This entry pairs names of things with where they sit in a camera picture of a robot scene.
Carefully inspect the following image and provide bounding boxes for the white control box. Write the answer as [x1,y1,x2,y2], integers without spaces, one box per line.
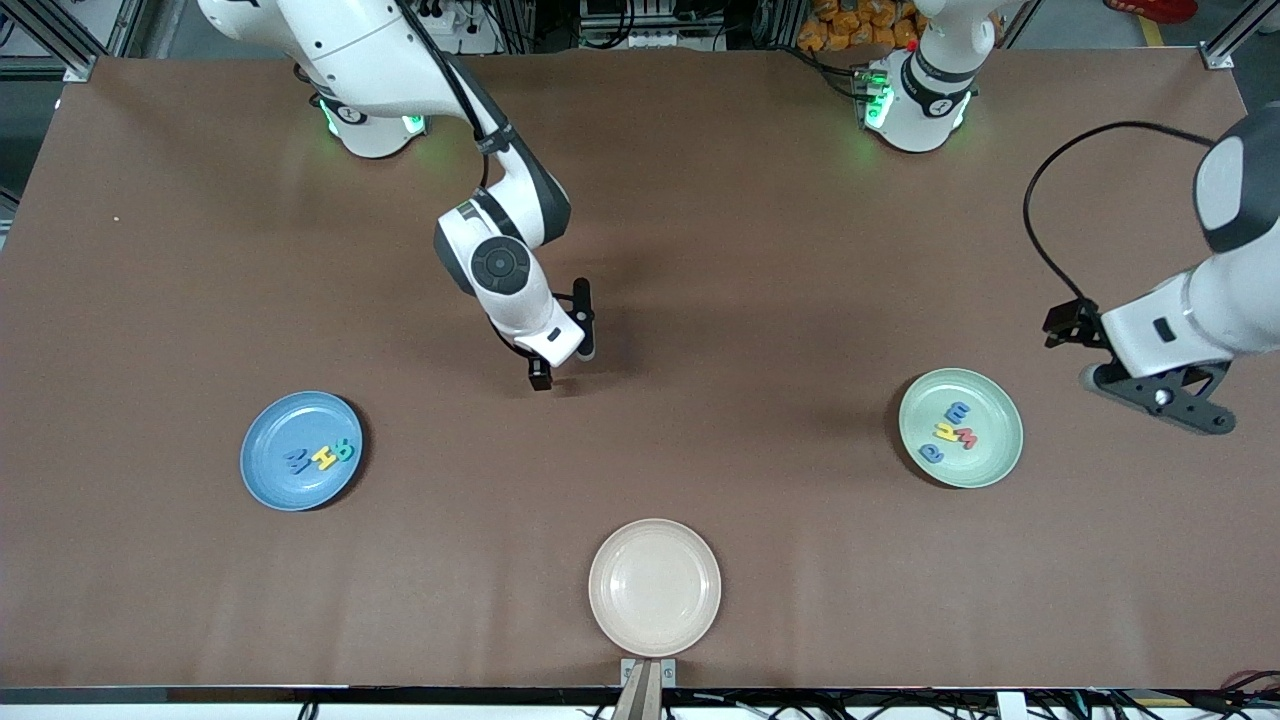
[578,0,728,49]

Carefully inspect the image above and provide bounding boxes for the orange snack bags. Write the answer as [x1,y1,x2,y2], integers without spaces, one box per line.
[797,0,922,53]

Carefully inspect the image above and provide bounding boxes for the aluminium frame profile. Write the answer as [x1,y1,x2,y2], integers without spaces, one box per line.
[0,0,151,83]
[1200,0,1280,71]

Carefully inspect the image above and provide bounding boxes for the red shoe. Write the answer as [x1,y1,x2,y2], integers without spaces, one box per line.
[1105,0,1198,23]

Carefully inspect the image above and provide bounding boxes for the blue plate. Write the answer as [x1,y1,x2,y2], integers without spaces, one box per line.
[240,390,364,512]

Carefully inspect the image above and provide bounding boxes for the green plate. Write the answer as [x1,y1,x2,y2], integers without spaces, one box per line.
[898,368,1025,490]

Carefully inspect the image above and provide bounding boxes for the white power strip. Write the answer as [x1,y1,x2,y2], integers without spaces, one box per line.
[420,0,501,56]

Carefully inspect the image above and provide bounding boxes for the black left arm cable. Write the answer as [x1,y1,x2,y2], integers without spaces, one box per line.
[1022,121,1219,304]

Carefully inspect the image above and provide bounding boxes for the brown table mat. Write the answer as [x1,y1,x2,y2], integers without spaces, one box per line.
[0,48,1280,691]

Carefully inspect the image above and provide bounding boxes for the beige plate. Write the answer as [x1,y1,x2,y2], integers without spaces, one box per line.
[588,518,723,659]

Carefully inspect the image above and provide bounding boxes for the silver camera mount bracket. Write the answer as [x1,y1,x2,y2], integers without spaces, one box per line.
[612,658,677,720]

